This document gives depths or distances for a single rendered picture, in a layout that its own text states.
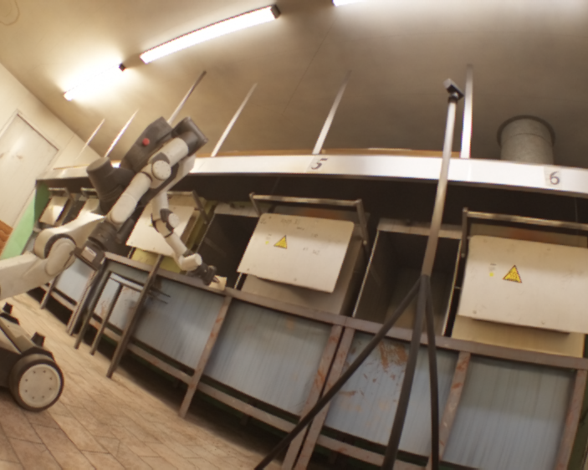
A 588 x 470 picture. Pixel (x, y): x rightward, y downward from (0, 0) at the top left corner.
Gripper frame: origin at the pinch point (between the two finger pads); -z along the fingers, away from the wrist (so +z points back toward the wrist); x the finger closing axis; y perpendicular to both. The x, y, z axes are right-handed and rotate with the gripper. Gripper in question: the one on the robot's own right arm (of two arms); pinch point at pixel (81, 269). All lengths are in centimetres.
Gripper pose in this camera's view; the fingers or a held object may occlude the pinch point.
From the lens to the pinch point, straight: 127.6
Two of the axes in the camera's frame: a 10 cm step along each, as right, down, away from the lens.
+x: 6.7, 5.9, 4.5
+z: 3.0, -7.7, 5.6
